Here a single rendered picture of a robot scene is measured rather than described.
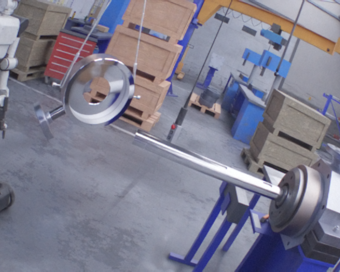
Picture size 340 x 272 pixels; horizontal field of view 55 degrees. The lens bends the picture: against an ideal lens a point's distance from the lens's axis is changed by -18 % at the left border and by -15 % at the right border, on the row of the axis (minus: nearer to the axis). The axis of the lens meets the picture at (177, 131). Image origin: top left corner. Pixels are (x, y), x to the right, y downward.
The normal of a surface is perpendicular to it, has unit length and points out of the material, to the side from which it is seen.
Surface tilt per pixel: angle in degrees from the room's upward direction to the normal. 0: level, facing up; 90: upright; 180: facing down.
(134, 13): 90
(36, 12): 90
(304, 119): 90
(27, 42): 90
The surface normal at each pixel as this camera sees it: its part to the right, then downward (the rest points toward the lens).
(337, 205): 0.24, -0.45
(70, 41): 0.23, 0.36
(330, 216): -0.05, 0.25
